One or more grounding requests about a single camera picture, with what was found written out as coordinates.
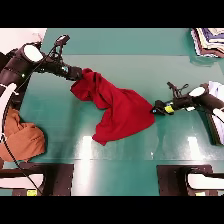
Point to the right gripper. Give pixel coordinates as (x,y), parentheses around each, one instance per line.
(164,108)

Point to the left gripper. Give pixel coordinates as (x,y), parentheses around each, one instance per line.
(74,73)

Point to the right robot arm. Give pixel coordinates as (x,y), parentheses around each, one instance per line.
(206,100)

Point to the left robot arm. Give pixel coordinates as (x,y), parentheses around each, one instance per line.
(20,65)

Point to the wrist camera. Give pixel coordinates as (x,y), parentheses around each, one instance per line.
(176,90)
(61,40)

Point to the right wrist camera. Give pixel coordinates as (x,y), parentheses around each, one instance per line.
(176,90)

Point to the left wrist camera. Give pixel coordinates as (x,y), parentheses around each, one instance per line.
(61,40)

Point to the orange-brown garment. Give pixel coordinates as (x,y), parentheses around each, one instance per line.
(23,140)

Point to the red T-shirt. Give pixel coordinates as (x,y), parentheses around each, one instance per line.
(121,108)

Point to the heap of clothes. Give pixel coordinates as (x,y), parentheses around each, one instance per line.
(210,41)

